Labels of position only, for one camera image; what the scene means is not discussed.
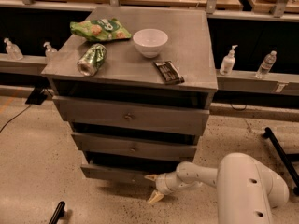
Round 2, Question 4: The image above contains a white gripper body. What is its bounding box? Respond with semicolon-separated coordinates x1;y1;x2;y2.
155;172;177;195

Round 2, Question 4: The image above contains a grey bottom drawer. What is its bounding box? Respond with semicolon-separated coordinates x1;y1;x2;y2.
79;152;180;187

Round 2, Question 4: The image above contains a grey drawer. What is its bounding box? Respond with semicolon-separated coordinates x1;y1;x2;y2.
79;152;180;187
53;96;209;135
72;132;196;161

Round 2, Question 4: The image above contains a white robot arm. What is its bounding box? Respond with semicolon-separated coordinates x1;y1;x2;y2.
147;153;289;224

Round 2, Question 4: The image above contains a grey top drawer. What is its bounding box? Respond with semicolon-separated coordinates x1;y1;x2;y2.
53;96;209;135

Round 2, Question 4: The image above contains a grey middle drawer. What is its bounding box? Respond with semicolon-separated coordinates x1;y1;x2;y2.
72;132;196;161

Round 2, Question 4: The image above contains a grey wooden drawer cabinet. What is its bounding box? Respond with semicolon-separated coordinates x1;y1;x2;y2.
40;6;219;186

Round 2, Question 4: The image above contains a black base leg bottom left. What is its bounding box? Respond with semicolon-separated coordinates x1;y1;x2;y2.
49;201;65;224

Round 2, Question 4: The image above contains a black base leg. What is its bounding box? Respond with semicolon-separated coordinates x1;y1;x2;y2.
49;201;65;224
263;127;299;196

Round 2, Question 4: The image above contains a black snack packet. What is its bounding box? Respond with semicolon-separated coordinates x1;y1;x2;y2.
153;61;184;85

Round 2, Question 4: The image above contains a black base leg right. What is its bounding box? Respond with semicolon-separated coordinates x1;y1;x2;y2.
263;127;299;196

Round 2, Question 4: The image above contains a white pump bottle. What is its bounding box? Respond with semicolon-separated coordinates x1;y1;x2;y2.
220;45;236;76

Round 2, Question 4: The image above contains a crushed green soda can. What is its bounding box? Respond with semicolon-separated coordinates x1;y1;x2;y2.
77;43;107;77

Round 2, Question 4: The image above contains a white bowl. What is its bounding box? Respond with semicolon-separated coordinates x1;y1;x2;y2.
133;29;168;58

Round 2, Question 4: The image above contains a clear water bottle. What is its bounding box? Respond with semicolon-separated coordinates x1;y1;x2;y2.
255;50;277;79

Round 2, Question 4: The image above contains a green snack bag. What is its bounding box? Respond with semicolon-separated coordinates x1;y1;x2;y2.
70;18;132;42

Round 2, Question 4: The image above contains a clear sanitizer bottle near cabinet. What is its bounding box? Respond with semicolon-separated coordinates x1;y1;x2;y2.
44;41;57;62

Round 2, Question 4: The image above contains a clear sanitizer bottle far left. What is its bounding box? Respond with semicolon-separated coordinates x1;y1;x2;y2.
4;38;23;61

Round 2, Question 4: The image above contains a grey metal rail shelf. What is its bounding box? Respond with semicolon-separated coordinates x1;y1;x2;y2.
0;53;299;96

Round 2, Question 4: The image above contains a black bracket foot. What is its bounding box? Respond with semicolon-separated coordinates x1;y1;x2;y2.
25;87;47;105

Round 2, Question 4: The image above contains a black floor cable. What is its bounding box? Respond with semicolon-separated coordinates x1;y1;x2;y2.
0;104;32;133

